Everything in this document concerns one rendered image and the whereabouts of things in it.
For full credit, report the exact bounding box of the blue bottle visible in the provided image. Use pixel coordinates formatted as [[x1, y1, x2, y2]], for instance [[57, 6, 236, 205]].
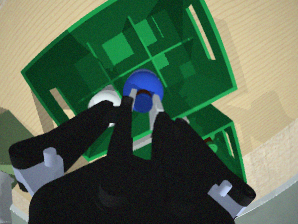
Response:
[[123, 69, 164, 113]]

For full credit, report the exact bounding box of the white bottle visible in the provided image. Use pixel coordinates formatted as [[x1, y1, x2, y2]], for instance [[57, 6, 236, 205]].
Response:
[[88, 85, 121, 108]]

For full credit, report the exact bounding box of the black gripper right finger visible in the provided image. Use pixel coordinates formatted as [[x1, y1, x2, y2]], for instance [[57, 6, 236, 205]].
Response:
[[149, 94, 256, 219]]

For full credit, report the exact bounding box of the green plastic crate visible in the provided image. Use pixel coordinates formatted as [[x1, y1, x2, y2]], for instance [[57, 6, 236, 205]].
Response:
[[133, 104, 247, 183], [21, 0, 238, 126]]

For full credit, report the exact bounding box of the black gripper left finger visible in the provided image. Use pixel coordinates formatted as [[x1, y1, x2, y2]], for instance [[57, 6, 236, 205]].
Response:
[[8, 88, 137, 209]]

